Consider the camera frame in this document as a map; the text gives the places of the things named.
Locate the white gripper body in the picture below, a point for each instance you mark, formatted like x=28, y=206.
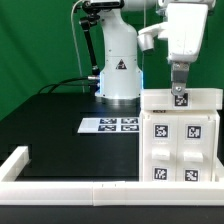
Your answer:
x=186, y=24

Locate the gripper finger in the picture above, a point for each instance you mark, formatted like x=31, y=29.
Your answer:
x=179, y=75

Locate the white cabinet top block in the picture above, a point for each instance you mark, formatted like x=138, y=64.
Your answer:
x=193, y=99

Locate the white cabinet door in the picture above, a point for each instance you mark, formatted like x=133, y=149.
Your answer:
x=194, y=151
x=159, y=145

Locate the white cabinet body box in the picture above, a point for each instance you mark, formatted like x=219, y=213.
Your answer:
x=212, y=114

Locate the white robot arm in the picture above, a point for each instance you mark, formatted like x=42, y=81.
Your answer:
x=121, y=78

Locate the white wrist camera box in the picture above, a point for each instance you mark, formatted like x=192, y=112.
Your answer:
x=146, y=36

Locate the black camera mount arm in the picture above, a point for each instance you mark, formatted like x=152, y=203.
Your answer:
x=86, y=23

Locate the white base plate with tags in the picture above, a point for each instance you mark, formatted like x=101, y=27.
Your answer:
x=109, y=125

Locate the white U-shaped fence frame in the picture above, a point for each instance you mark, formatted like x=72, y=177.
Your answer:
x=14, y=192

